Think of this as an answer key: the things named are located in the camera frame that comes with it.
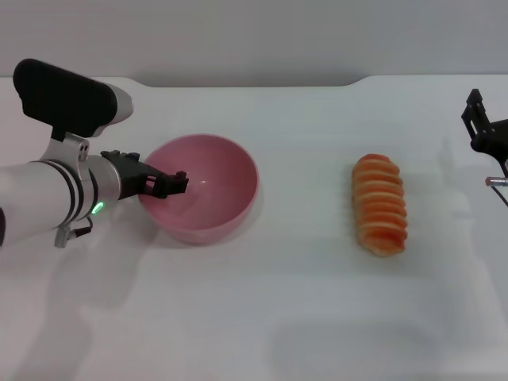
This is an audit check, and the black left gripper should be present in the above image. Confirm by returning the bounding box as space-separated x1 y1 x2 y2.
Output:
100 148 191 202

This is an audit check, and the pink plastic bowl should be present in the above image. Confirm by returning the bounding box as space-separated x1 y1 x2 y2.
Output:
138 133 260 245

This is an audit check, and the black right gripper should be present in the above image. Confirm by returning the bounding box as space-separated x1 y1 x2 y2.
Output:
461 89 508 170

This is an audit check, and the left arm cable with connector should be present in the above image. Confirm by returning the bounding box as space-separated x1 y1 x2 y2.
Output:
54 221 94 249

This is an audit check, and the arm cable with connector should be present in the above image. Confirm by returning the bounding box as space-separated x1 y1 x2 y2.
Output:
484 156 508 207
54 221 94 249

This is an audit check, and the right arm cable with connector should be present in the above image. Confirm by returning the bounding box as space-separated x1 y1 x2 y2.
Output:
484 156 508 207

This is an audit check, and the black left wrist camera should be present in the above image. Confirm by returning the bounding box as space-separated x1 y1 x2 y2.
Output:
13 58 135 164

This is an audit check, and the orange ridged bread loaf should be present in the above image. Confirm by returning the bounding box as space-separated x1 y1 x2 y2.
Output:
352 153 409 257

